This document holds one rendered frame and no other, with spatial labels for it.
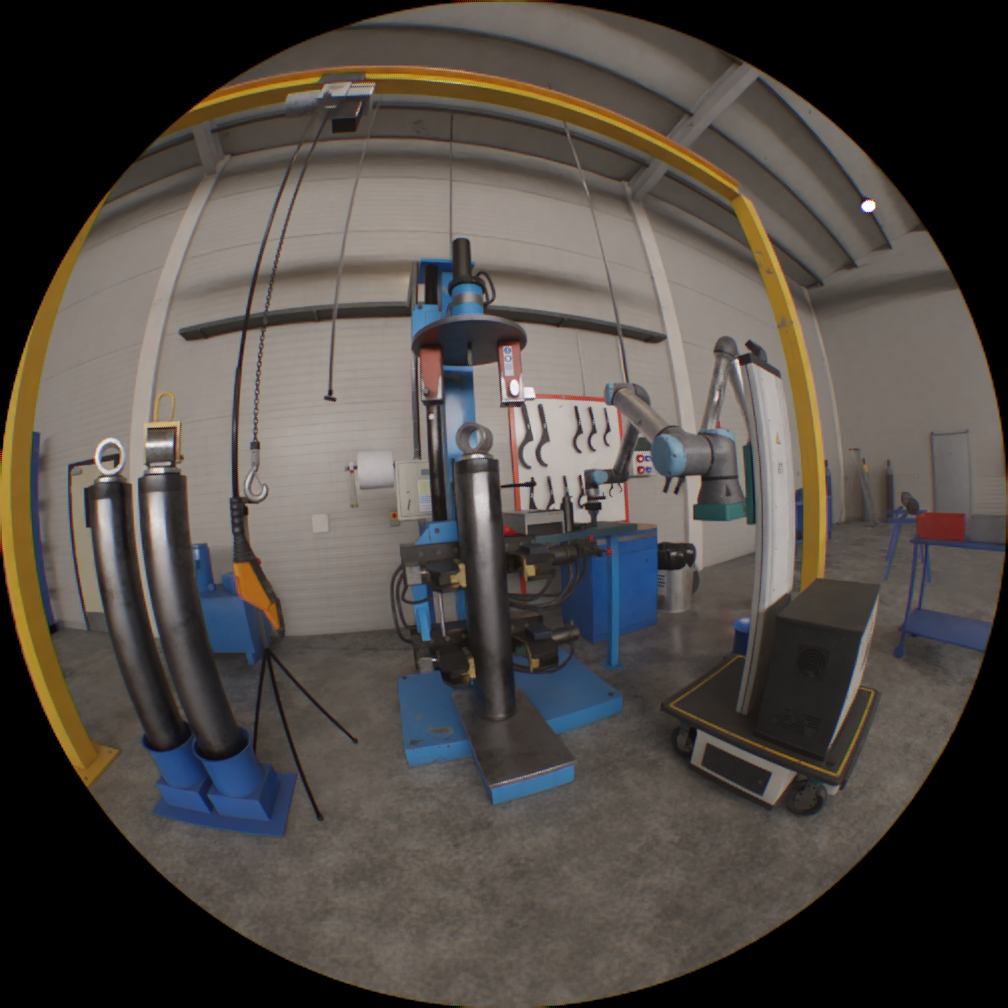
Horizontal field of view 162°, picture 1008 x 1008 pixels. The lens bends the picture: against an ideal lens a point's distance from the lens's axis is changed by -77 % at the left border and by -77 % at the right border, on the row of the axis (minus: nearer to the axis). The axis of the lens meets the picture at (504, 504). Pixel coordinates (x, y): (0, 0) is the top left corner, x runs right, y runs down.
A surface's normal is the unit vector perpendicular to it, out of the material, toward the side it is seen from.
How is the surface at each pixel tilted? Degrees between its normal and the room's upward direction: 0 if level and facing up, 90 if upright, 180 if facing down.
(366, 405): 90
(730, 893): 0
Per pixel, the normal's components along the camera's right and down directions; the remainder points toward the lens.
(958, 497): -0.95, 0.07
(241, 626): 0.30, 0.00
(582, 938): -0.07, -1.00
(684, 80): 0.11, 0.99
